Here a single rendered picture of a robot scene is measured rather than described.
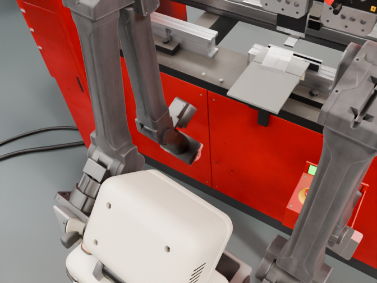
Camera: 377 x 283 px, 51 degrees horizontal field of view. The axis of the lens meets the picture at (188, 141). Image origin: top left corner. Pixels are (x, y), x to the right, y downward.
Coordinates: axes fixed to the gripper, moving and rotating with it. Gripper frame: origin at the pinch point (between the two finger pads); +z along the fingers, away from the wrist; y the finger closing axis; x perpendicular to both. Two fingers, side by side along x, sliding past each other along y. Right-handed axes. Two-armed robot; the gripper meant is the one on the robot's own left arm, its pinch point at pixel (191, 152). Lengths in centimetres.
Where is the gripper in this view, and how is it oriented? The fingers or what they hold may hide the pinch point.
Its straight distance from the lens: 116.0
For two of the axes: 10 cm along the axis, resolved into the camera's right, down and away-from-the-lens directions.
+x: -5.2, 8.6, -0.5
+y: -7.8, -4.5, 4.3
